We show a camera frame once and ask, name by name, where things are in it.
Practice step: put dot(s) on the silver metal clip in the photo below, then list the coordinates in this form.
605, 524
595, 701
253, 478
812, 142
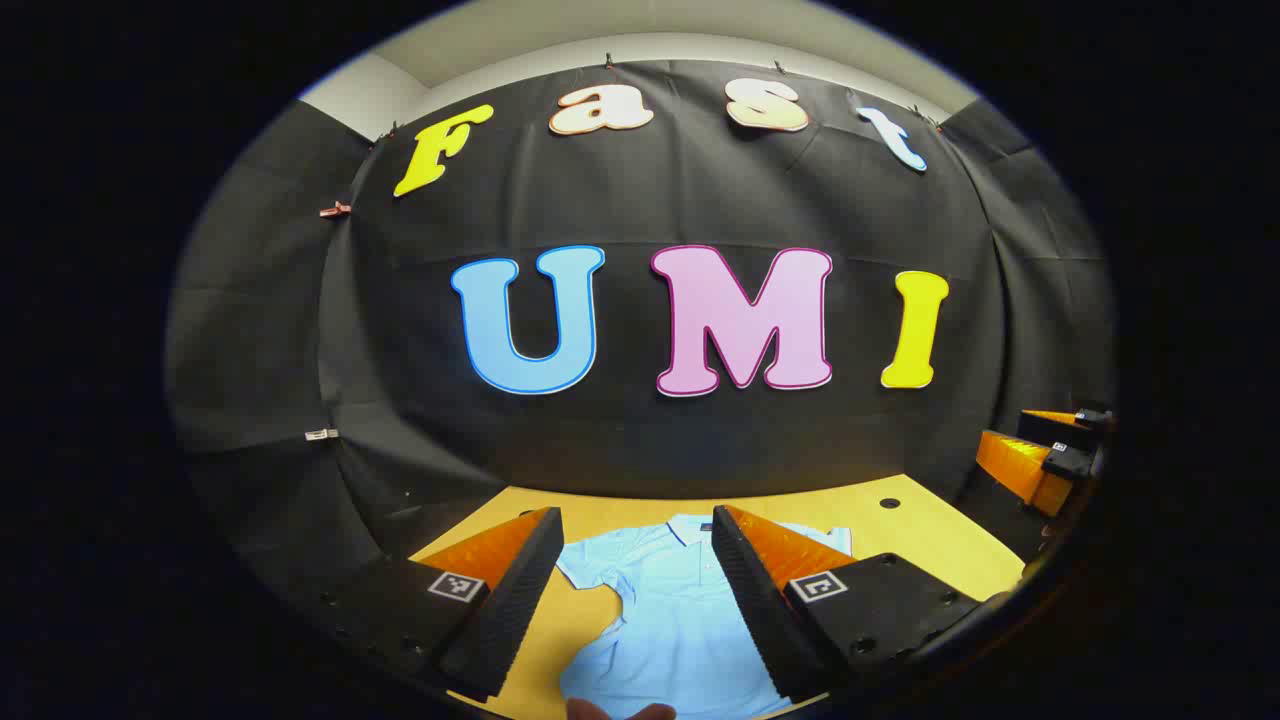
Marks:
320, 434

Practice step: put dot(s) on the light blue T-shirt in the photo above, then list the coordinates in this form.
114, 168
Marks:
670, 630

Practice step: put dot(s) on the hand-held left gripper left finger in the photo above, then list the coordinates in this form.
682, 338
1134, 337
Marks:
520, 600

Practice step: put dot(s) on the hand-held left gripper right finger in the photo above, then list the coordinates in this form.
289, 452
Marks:
755, 610

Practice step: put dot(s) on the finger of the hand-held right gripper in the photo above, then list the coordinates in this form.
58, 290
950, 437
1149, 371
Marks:
1015, 465
1050, 428

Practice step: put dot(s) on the copper metal clip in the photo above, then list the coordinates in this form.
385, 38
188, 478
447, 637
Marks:
335, 209

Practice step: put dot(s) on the black backdrop cloth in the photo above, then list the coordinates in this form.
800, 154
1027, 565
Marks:
620, 450

